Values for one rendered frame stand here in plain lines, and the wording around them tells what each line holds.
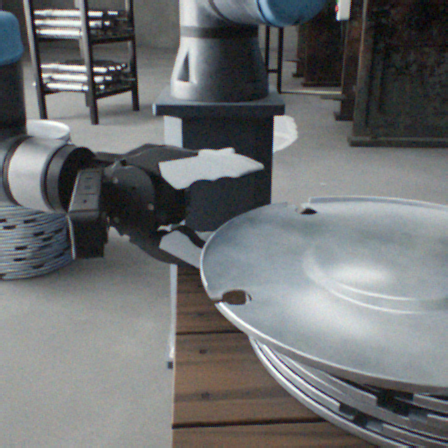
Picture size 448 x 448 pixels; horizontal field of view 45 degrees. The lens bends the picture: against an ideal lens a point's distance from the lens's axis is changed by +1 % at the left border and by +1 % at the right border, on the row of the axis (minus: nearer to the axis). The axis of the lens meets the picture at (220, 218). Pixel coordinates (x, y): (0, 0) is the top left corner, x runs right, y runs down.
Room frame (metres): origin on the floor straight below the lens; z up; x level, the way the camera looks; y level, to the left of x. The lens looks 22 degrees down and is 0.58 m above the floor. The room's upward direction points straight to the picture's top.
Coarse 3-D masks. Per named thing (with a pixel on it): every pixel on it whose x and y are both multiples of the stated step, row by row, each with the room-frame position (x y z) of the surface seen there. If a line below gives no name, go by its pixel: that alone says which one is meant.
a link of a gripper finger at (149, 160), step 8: (168, 144) 0.47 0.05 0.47; (144, 152) 0.46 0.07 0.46; (152, 152) 0.46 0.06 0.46; (160, 152) 0.46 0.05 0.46; (168, 152) 0.46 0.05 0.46; (176, 152) 0.45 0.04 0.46; (184, 152) 0.45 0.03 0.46; (192, 152) 0.45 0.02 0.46; (128, 160) 0.47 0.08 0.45; (136, 160) 0.47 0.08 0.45; (144, 160) 0.46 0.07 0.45; (152, 160) 0.46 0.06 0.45; (160, 160) 0.46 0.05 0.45; (168, 160) 0.46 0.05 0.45; (144, 168) 0.46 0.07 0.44; (152, 168) 0.46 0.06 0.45; (152, 176) 0.46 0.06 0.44
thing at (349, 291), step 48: (240, 240) 0.42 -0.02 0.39; (288, 240) 0.42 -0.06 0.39; (336, 240) 0.40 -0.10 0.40; (384, 240) 0.40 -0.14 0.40; (432, 240) 0.40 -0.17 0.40; (240, 288) 0.33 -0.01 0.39; (288, 288) 0.33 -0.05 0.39; (336, 288) 0.33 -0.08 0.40; (384, 288) 0.32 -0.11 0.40; (432, 288) 0.32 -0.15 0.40; (288, 336) 0.27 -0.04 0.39; (336, 336) 0.27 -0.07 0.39; (384, 336) 0.28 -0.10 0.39; (432, 336) 0.28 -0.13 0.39; (384, 384) 0.23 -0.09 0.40; (432, 384) 0.22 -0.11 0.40
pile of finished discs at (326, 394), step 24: (264, 360) 0.30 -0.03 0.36; (288, 360) 0.28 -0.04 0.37; (288, 384) 0.28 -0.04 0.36; (312, 384) 0.26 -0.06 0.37; (336, 384) 0.25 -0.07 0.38; (360, 384) 0.24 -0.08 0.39; (312, 408) 0.26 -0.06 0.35; (336, 408) 0.25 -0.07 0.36; (360, 408) 0.24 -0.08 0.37; (384, 408) 0.23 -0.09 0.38; (408, 408) 0.24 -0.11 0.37; (432, 408) 0.22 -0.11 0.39; (360, 432) 0.24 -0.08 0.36; (384, 432) 0.23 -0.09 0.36; (408, 432) 0.23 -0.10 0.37; (432, 432) 0.22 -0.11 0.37
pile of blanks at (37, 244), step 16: (0, 208) 1.07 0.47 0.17; (16, 208) 1.08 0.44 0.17; (32, 208) 1.09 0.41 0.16; (0, 224) 1.07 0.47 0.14; (16, 224) 1.08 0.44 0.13; (32, 224) 1.09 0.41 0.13; (48, 224) 1.11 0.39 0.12; (64, 224) 1.15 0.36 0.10; (0, 240) 1.07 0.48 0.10; (16, 240) 1.09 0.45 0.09; (32, 240) 1.09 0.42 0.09; (48, 240) 1.12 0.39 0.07; (64, 240) 1.14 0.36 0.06; (0, 256) 1.08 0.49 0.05; (16, 256) 1.07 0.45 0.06; (32, 256) 1.09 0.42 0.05; (48, 256) 1.10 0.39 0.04; (64, 256) 1.14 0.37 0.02; (0, 272) 1.07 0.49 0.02; (16, 272) 1.08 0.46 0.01; (32, 272) 1.09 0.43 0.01; (48, 272) 1.10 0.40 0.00
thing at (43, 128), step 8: (32, 120) 1.35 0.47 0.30; (40, 120) 1.35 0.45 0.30; (48, 120) 1.34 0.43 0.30; (32, 128) 1.28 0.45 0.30; (40, 128) 1.28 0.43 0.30; (48, 128) 1.28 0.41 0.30; (56, 128) 1.28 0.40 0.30; (64, 128) 1.28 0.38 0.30; (40, 136) 1.20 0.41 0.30; (48, 136) 1.20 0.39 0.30; (56, 136) 1.20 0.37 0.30; (64, 136) 1.19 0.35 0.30
